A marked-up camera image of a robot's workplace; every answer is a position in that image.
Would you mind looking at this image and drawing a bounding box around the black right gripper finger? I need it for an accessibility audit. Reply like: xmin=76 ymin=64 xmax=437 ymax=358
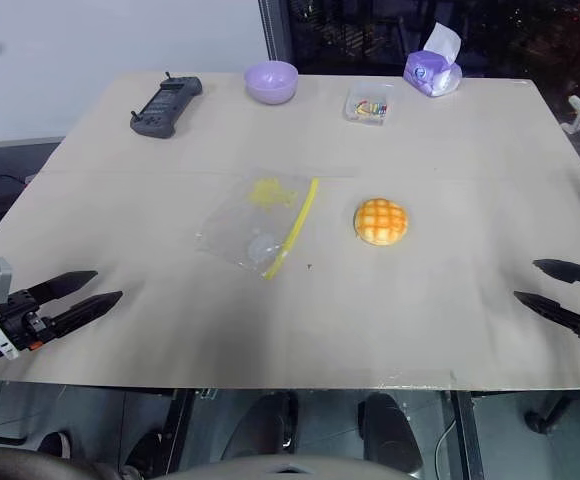
xmin=532 ymin=258 xmax=580 ymax=288
xmin=513 ymin=291 xmax=580 ymax=334

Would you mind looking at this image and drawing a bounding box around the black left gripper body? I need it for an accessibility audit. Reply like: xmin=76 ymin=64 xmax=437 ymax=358
xmin=0 ymin=288 xmax=55 ymax=352

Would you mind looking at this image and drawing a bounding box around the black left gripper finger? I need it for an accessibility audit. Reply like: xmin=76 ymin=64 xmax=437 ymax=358
xmin=28 ymin=270 xmax=99 ymax=305
xmin=47 ymin=290 xmax=124 ymax=341

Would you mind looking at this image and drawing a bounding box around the round golden pineapple bun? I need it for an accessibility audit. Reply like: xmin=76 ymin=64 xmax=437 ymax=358
xmin=353 ymin=197 xmax=414 ymax=247

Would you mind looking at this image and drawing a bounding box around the black chair caster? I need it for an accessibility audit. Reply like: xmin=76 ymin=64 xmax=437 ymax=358
xmin=523 ymin=393 xmax=574 ymax=437

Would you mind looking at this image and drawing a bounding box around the black table leg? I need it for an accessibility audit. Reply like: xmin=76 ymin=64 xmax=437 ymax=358
xmin=448 ymin=389 xmax=484 ymax=480
xmin=162 ymin=388 xmax=197 ymax=464

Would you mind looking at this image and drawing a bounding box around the white hand tool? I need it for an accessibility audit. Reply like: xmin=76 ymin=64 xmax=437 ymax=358
xmin=562 ymin=94 xmax=580 ymax=136

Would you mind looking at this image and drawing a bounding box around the dark grey remote controller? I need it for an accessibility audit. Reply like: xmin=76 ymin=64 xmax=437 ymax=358
xmin=129 ymin=71 xmax=204 ymax=139

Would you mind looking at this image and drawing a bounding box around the dark rounded foot shape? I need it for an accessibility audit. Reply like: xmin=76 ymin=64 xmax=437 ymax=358
xmin=229 ymin=390 xmax=302 ymax=455
xmin=356 ymin=392 xmax=427 ymax=474

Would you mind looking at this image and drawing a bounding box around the purple tissue pack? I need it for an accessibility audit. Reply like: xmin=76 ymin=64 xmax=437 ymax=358
xmin=402 ymin=21 xmax=464 ymax=99

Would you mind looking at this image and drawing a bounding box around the grey rounded robot torso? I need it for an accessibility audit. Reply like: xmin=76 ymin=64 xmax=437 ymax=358
xmin=157 ymin=451 xmax=424 ymax=480

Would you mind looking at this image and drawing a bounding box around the clear box with coloured clips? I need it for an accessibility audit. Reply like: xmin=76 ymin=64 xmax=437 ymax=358
xmin=342 ymin=83 xmax=397 ymax=127

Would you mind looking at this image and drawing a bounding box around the purple plastic bowl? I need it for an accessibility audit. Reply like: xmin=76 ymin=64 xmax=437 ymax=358
xmin=243 ymin=61 xmax=300 ymax=106

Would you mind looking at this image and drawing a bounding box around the grey window frame post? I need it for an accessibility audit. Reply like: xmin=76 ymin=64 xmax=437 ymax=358
xmin=257 ymin=0 xmax=297 ymax=73

